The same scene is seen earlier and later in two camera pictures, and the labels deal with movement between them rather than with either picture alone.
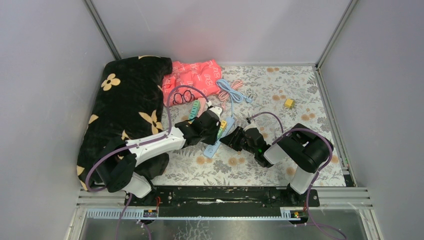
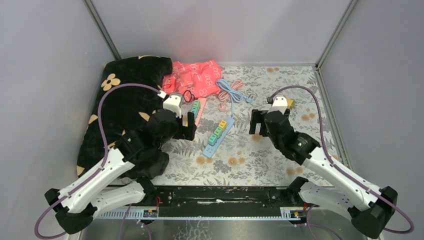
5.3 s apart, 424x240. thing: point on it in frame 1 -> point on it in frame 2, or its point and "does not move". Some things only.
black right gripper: (231, 140) -> (257, 117)
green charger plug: (219, 133) does not move
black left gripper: (214, 138) -> (185, 132)
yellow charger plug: (223, 124) does not move
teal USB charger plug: (193, 114) does not move
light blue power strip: (210, 150) does not move
